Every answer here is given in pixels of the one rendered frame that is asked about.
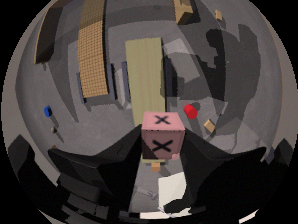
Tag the red cylinder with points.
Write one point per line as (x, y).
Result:
(190, 111)

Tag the pink cube with black x marks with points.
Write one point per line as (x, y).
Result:
(162, 135)

